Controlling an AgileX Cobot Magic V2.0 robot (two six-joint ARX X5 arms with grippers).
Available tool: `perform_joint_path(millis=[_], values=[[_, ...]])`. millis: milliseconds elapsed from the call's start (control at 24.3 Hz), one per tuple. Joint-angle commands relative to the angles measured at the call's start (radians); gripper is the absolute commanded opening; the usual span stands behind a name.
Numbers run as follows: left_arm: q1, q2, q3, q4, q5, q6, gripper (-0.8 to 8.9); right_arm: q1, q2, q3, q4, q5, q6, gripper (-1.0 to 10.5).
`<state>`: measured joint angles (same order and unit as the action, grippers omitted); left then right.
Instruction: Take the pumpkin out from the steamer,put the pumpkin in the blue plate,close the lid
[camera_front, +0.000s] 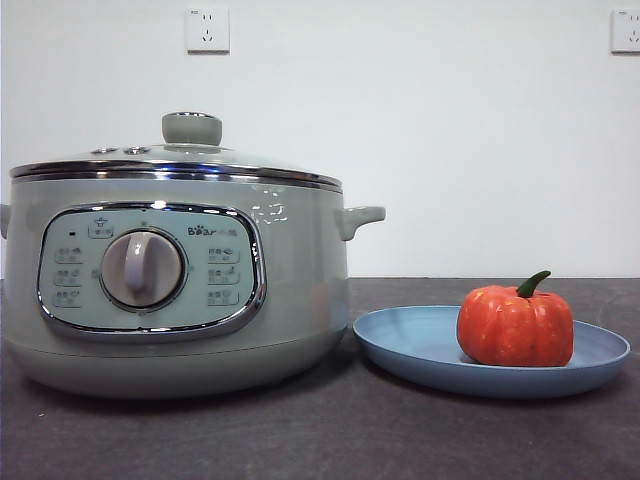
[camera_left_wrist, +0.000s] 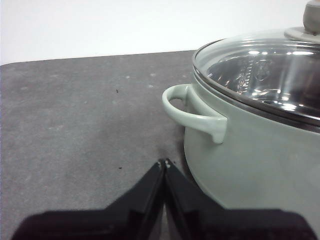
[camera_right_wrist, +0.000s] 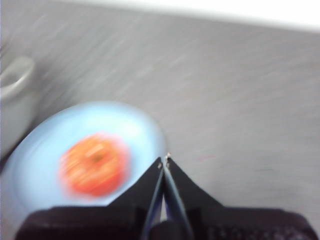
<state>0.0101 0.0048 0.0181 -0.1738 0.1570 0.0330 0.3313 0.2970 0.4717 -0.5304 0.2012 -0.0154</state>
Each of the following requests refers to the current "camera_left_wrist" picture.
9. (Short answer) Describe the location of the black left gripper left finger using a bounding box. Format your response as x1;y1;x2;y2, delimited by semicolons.
9;158;166;240

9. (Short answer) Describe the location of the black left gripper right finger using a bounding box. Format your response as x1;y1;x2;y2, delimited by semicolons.
164;158;314;240

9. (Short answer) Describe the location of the glass lid with green knob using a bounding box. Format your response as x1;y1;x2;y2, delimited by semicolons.
192;0;320;133

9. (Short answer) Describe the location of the pale green electric steamer pot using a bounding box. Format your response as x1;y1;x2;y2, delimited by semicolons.
161;49;320;240

